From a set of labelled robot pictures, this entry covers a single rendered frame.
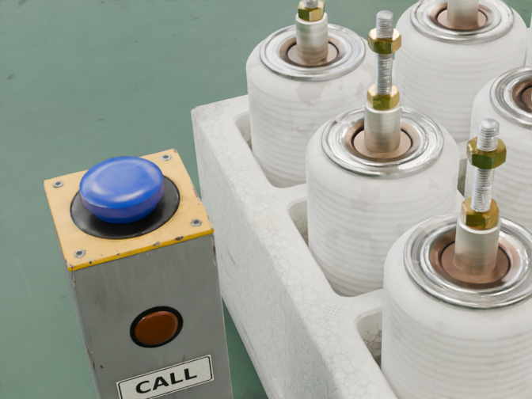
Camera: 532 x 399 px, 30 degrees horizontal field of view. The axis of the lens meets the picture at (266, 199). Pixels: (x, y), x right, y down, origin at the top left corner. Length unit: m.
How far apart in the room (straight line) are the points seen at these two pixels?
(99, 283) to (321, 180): 0.19
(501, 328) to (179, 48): 0.79
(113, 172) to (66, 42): 0.81
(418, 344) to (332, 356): 0.07
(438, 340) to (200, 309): 0.12
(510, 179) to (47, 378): 0.41
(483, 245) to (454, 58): 0.23
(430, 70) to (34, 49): 0.67
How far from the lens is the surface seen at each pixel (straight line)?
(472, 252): 0.52
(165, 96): 1.15
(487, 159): 0.49
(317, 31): 0.69
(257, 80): 0.70
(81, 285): 0.47
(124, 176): 0.48
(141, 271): 0.47
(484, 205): 0.51
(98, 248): 0.46
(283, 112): 0.69
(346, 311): 0.61
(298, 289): 0.62
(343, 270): 0.64
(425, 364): 0.54
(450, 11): 0.75
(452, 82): 0.73
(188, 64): 1.20
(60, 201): 0.50
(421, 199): 0.60
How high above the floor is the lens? 0.62
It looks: 39 degrees down
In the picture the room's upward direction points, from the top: 4 degrees counter-clockwise
